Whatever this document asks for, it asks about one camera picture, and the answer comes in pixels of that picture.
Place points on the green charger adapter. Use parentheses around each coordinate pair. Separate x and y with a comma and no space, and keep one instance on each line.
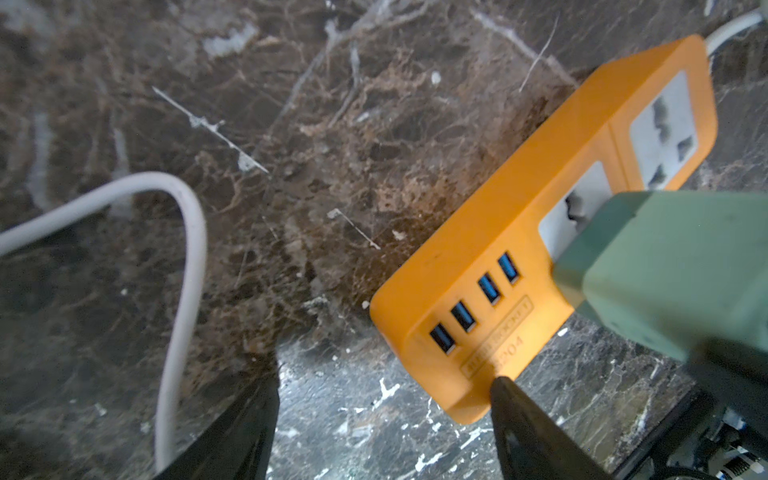
(671,269)

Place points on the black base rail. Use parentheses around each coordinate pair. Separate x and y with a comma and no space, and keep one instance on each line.
(701,438)

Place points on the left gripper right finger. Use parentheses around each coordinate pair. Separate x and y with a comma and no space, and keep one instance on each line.
(529,444)

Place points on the orange power strip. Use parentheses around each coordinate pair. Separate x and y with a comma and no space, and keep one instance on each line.
(477,300)

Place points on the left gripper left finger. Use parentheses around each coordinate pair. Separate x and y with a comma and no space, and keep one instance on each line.
(238,444)

